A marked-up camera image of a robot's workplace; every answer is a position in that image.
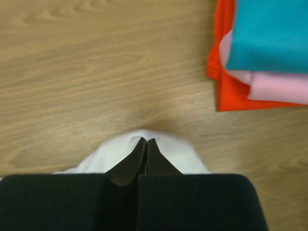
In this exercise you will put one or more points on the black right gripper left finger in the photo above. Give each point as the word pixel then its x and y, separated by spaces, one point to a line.
pixel 74 202

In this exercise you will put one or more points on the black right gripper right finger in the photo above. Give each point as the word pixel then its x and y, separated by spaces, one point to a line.
pixel 171 201

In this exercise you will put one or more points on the white t shirt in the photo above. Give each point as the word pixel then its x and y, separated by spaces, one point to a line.
pixel 177 150

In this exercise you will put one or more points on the orange folded t shirt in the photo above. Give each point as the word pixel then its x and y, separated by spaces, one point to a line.
pixel 232 94

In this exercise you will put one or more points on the pink folded t shirt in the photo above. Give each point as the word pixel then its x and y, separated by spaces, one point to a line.
pixel 267 86

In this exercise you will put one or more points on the teal folded t shirt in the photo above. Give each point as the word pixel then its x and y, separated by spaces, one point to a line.
pixel 270 35

